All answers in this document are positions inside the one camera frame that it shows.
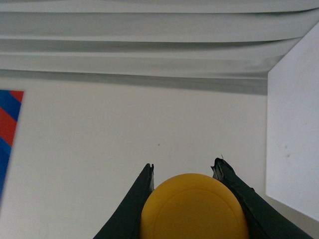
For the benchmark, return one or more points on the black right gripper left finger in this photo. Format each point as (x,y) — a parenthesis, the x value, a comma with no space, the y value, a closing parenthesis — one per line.
(125,221)

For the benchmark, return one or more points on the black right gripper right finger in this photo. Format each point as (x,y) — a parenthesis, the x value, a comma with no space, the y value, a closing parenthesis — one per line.
(264,222)

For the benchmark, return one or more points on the yellow push button switch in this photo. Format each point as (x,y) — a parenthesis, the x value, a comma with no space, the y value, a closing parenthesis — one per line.
(192,206)

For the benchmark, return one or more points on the red blue striped panel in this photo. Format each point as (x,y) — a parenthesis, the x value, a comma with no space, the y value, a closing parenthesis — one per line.
(10,105)

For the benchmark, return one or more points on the white pleated curtain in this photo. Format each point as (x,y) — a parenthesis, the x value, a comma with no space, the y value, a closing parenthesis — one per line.
(209,45)

